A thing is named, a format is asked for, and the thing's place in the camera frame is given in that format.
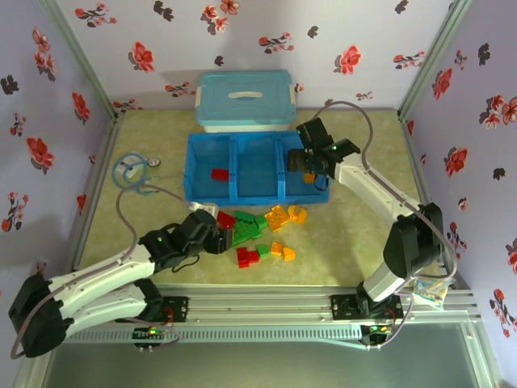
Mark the green lego plate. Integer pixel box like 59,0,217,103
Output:
230,220,263,247

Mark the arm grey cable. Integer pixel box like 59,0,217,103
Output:
10,184,195,361
316,99,460,351

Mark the aluminium side rail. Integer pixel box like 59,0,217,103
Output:
399,112,460,290
66,115,126,284

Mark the large orange lego brick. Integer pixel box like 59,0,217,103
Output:
264,205,292,232

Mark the clear plastic bag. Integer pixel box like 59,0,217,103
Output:
411,277,450,310

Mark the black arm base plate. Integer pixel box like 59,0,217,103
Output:
115,296,190,324
330,293,405,323

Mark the blue lidded storage box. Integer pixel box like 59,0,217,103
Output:
195,70,299,133

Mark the left arm grey cable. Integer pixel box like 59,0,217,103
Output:
10,184,195,361

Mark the aluminium frame rail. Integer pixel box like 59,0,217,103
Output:
42,285,484,324

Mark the blue stethoscope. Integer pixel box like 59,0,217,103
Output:
111,151,187,196

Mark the green circuit board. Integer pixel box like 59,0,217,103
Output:
132,327,170,340
363,323,395,336

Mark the grey slotted cable duct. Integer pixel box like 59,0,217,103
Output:
54,327,364,345

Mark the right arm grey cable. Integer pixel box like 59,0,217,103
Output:
316,99,460,351

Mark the aluminium frame post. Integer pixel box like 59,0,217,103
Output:
38,0,126,122
397,0,473,122

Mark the blue three-compartment tray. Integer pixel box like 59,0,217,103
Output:
184,129,330,205

